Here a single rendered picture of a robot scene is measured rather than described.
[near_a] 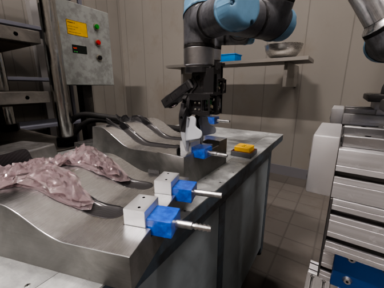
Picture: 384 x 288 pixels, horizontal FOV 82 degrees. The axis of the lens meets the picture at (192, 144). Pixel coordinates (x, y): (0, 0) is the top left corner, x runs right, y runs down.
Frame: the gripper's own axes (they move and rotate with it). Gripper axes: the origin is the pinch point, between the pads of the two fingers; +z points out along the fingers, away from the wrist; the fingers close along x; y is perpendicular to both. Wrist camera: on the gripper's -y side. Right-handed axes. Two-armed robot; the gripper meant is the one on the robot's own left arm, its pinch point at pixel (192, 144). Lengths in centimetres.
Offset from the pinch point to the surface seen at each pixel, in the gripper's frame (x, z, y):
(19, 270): -41.2, 10.6, -3.3
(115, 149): -6.9, 3.7, -24.3
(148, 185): -17.8, 5.4, 0.2
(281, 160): 228, 73, -16
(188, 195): -17.8, 4.8, 10.7
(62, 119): 2, -1, -73
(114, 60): 215, -59, -298
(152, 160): -6.9, 4.6, -8.7
